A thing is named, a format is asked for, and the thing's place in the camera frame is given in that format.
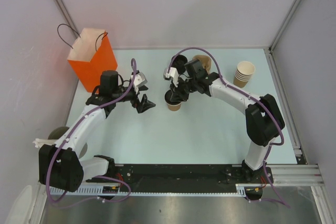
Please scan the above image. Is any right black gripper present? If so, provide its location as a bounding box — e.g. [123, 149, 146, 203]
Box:
[170, 76, 197, 102]

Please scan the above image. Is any black plastic cup lid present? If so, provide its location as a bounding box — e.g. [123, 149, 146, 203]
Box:
[164, 90, 183, 105]

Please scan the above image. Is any orange paper bag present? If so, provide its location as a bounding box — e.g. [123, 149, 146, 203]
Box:
[67, 28, 118, 92]

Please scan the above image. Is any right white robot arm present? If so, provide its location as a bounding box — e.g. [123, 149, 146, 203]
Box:
[163, 60, 285, 183]

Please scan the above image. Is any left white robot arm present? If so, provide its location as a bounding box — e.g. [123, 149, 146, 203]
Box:
[38, 70, 155, 192]

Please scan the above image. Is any stack of black lids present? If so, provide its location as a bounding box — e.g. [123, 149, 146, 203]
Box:
[171, 55, 188, 74]

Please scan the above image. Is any stack of paper cups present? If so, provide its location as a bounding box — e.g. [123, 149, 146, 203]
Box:
[233, 61, 256, 88]

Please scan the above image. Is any grey tape roll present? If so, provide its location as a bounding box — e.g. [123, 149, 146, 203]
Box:
[48, 126, 88, 158]

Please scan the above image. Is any white crumpled cloth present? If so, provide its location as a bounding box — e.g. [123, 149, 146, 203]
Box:
[33, 138, 55, 148]

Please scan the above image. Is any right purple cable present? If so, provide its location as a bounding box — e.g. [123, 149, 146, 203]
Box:
[167, 47, 291, 208]

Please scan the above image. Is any purple cable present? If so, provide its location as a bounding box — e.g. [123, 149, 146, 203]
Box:
[167, 47, 291, 208]
[45, 58, 138, 202]

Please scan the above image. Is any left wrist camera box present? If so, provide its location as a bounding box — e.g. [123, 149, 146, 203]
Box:
[133, 71, 149, 93]

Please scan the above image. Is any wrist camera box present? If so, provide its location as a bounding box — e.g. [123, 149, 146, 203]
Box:
[133, 71, 149, 93]
[163, 67, 179, 87]

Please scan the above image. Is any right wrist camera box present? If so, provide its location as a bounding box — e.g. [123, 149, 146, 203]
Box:
[163, 67, 179, 87]

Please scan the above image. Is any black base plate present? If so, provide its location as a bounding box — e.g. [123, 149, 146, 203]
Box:
[86, 163, 275, 194]

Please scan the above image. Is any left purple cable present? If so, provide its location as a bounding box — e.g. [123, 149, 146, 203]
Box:
[45, 58, 138, 202]

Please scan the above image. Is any white slotted cable duct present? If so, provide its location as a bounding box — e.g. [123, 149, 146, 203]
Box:
[47, 183, 248, 197]

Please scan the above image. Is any aluminium frame rail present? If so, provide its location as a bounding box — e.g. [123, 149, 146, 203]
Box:
[268, 165, 324, 187]

